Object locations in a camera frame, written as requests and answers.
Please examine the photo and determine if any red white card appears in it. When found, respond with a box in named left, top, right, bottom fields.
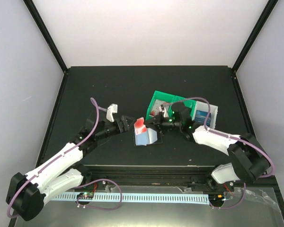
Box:
left=134, top=117, right=147, bottom=135

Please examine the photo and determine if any black leather card holder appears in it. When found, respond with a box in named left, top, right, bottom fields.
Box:
left=133, top=128, right=163, bottom=146

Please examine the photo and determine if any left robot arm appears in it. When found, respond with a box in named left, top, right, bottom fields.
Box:
left=6, top=115, right=136, bottom=221

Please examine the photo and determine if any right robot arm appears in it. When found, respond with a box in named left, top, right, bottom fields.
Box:
left=144, top=101, right=274, bottom=191

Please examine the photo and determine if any blue card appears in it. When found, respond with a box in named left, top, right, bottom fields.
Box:
left=194, top=110, right=211, bottom=127

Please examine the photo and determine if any green bin left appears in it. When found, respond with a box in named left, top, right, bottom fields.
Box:
left=145, top=90, right=175, bottom=120

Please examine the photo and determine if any white bin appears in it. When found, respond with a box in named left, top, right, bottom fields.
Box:
left=192, top=101, right=218, bottom=129

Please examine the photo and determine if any left circuit board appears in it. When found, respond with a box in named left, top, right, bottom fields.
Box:
left=77, top=192, right=94, bottom=201

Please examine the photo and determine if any circuit board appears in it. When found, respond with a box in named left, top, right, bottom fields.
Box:
left=208, top=192, right=234, bottom=205
left=77, top=192, right=94, bottom=201

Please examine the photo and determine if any right circuit board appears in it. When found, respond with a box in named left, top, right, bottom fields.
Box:
left=208, top=192, right=234, bottom=205

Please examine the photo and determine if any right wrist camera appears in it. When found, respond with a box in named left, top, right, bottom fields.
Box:
left=160, top=105, right=169, bottom=118

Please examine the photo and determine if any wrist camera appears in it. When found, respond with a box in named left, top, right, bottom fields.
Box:
left=106, top=104, right=118, bottom=122
left=160, top=105, right=169, bottom=118

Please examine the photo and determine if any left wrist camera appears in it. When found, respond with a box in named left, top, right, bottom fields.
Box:
left=106, top=104, right=118, bottom=122

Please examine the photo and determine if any black aluminium frame rail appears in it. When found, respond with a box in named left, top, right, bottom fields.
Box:
left=26, top=165, right=277, bottom=190

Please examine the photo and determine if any white slotted cable duct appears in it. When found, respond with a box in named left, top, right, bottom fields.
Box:
left=52, top=192, right=210, bottom=205

